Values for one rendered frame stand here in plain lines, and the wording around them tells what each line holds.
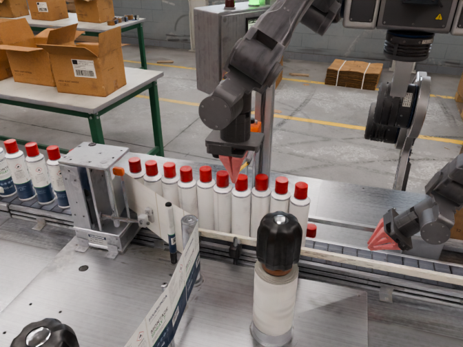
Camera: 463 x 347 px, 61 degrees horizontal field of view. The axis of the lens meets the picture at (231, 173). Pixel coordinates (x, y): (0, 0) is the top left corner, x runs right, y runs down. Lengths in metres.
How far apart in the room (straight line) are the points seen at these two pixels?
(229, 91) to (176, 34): 6.56
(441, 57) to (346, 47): 1.30
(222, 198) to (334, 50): 5.45
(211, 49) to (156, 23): 6.42
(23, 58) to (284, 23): 2.43
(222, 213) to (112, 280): 0.32
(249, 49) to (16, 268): 0.89
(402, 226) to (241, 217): 0.39
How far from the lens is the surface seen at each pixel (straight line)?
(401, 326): 1.06
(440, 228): 0.93
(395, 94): 1.36
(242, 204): 1.02
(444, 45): 6.31
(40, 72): 2.90
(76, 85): 2.64
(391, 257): 1.14
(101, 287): 1.04
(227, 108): 0.62
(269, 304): 0.79
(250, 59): 0.66
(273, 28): 0.68
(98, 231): 1.10
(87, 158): 1.03
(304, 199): 0.99
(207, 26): 0.92
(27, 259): 1.27
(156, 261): 1.07
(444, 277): 1.09
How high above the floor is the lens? 1.60
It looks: 31 degrees down
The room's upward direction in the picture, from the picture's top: straight up
